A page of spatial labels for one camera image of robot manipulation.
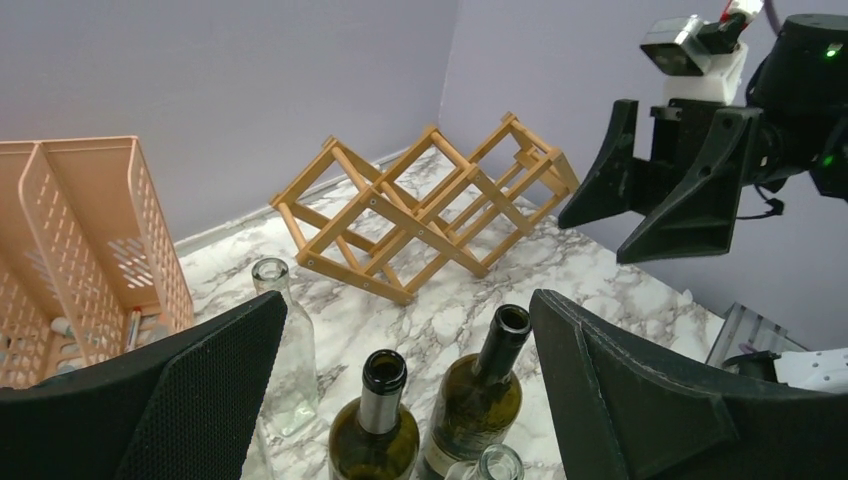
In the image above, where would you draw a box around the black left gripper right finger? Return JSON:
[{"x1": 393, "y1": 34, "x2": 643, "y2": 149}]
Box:
[{"x1": 529, "y1": 289, "x2": 847, "y2": 479}]

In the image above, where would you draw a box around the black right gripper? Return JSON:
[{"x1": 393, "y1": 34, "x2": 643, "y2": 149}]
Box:
[{"x1": 558, "y1": 99, "x2": 785, "y2": 264}]

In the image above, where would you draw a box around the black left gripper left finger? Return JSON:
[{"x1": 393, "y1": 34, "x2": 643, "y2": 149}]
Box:
[{"x1": 1, "y1": 292, "x2": 287, "y2": 479}]

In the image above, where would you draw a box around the green wine bottle dark neck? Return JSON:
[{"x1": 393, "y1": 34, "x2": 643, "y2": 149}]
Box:
[{"x1": 417, "y1": 304, "x2": 532, "y2": 479}]

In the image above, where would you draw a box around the green wine bottle silver foil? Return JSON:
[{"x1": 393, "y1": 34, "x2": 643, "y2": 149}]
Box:
[{"x1": 328, "y1": 349, "x2": 420, "y2": 480}]

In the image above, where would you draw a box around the wooden wine rack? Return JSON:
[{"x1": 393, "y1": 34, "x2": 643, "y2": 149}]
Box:
[{"x1": 269, "y1": 112, "x2": 579, "y2": 305}]

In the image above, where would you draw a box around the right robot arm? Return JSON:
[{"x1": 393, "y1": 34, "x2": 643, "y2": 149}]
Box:
[{"x1": 558, "y1": 8, "x2": 847, "y2": 264}]

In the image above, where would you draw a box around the clear square glass bottle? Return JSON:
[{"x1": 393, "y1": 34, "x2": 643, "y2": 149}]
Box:
[{"x1": 252, "y1": 257, "x2": 319, "y2": 437}]

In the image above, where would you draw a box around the clear glass bottle front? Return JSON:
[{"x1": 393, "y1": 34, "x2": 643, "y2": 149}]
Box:
[{"x1": 444, "y1": 444, "x2": 525, "y2": 480}]

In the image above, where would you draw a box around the orange plastic file organizer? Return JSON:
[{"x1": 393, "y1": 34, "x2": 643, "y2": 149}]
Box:
[{"x1": 1, "y1": 136, "x2": 194, "y2": 389}]

